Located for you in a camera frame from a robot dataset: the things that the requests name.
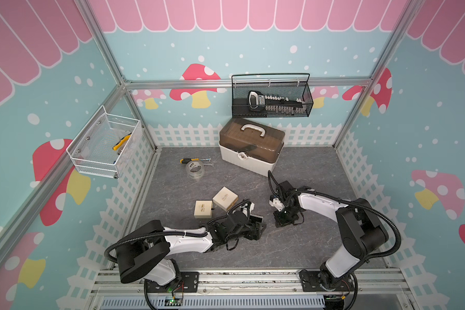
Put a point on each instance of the black wire wall basket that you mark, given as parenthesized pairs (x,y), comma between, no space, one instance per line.
(290,85)

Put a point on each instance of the yellow black handled screwdriver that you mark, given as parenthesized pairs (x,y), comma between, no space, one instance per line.
(188,160)

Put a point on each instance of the cream drawer-style jewelry box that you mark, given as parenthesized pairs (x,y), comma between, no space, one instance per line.
(203,209)

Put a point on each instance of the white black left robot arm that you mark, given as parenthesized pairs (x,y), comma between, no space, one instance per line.
(146,252)

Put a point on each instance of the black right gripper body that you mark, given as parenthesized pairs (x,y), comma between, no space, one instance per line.
(285,217)

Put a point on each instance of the cream square gift box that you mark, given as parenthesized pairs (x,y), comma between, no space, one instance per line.
(225,199)

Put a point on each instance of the white wire wall basket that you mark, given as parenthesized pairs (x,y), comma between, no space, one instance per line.
(91,151)

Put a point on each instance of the yellow utility knife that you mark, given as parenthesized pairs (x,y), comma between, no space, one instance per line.
(122,142)

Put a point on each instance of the clear packing tape roll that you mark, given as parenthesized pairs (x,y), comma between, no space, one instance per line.
(195,170)

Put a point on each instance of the white storage box brown lid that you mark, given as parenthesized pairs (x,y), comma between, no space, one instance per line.
(250,145)

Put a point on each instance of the small cream printed gift box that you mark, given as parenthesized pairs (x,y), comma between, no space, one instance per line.
(256,219)

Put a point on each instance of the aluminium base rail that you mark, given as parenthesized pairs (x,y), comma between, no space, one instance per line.
(256,289)

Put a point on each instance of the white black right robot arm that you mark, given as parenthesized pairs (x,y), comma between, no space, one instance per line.
(365,232)

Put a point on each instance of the socket wrench set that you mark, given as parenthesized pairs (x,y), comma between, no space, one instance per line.
(258,102)

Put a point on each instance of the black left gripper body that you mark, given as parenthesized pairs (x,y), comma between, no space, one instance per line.
(248,232)

